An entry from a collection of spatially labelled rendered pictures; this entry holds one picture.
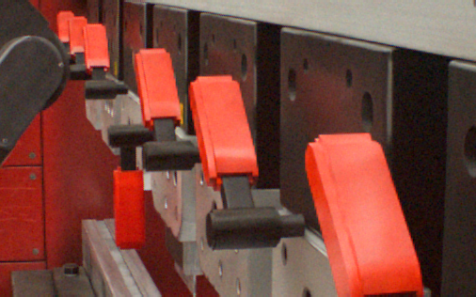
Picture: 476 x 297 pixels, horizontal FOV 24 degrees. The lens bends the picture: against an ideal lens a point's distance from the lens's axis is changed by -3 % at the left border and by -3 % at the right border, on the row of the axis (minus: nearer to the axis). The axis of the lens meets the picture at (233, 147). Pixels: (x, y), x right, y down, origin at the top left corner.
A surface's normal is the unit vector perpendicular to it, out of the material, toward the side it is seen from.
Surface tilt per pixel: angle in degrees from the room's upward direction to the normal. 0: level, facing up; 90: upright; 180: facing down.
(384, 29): 90
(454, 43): 90
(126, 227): 91
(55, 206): 90
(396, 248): 39
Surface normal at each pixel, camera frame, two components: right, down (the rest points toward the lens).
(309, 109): -0.98, 0.04
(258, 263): 0.22, 0.14
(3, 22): 0.41, 0.08
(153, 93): 0.14, -0.67
